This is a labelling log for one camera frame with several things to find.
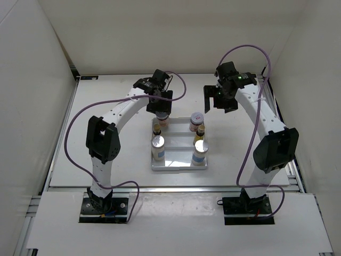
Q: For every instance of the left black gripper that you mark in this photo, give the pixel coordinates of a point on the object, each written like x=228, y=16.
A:
x=165, y=106

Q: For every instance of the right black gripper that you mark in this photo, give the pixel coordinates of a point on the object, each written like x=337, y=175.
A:
x=211, y=92

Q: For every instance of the yellow label bottle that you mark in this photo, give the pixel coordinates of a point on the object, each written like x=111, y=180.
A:
x=199, y=133
x=156, y=130

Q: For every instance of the blue label shaker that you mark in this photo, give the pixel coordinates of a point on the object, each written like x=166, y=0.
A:
x=158, y=147
x=200, y=152

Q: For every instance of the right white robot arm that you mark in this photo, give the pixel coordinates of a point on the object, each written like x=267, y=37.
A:
x=277, y=142

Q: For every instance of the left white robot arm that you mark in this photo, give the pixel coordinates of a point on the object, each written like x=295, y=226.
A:
x=102, y=138

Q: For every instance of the white divided tray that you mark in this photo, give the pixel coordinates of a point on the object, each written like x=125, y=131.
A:
x=179, y=148

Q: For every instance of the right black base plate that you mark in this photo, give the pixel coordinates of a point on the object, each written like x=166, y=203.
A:
x=236, y=215

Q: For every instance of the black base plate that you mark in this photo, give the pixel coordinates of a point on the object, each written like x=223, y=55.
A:
x=117, y=214
x=236, y=215

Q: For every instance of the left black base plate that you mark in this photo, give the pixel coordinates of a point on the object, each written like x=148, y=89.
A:
x=117, y=214

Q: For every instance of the aluminium front rail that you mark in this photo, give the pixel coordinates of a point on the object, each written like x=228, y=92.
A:
x=292, y=188

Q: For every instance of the aluminium left rail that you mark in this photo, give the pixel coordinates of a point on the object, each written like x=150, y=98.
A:
x=20, y=248

